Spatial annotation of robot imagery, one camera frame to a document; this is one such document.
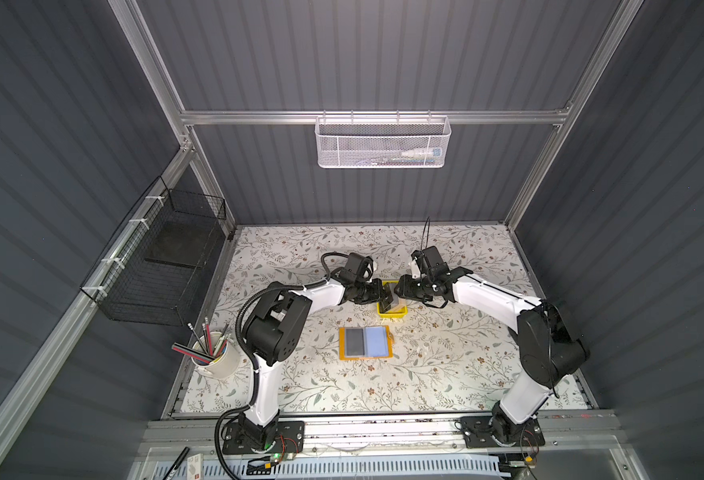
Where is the yellow plastic card tray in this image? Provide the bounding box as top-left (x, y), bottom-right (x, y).
top-left (376, 281), bottom-right (408, 319)

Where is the yellow leather card holder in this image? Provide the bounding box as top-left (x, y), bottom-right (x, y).
top-left (339, 326), bottom-right (394, 361)

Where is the black credit card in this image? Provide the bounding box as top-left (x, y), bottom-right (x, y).
top-left (344, 328), bottom-right (366, 358)

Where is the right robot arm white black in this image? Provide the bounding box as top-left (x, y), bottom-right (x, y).
top-left (395, 246), bottom-right (590, 431)

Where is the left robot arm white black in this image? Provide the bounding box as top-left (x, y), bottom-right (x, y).
top-left (235, 252), bottom-right (388, 429)

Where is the stack of credit cards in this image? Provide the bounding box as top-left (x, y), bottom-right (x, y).
top-left (380, 294), bottom-right (406, 315)

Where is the pen holder with pens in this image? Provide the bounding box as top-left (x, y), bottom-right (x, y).
top-left (171, 318), bottom-right (241, 380)

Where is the white tube in basket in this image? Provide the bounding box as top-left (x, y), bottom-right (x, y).
top-left (398, 147), bottom-right (444, 162)

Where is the black pad in basket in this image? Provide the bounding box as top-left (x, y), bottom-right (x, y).
top-left (144, 220), bottom-right (218, 269)

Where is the white small box foreground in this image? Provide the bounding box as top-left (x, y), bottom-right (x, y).
top-left (186, 454), bottom-right (204, 480)

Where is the black pen foreground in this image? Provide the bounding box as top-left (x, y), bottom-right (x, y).
top-left (162, 447), bottom-right (190, 480)

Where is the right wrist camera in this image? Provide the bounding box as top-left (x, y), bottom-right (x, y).
top-left (410, 259), bottom-right (422, 279)

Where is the black corrugated cable left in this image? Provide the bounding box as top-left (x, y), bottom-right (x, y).
top-left (213, 251), bottom-right (353, 480)

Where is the white wire mesh basket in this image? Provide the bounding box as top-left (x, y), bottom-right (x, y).
top-left (314, 115), bottom-right (452, 169)

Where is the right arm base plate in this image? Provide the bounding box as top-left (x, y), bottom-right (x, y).
top-left (455, 416), bottom-right (546, 449)

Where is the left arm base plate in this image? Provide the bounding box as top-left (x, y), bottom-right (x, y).
top-left (221, 419), bottom-right (306, 455)

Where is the aluminium front rail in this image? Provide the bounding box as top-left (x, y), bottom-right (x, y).
top-left (138, 410), bottom-right (627, 458)

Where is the black wire mesh basket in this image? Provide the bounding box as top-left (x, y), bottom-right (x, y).
top-left (81, 180), bottom-right (227, 327)

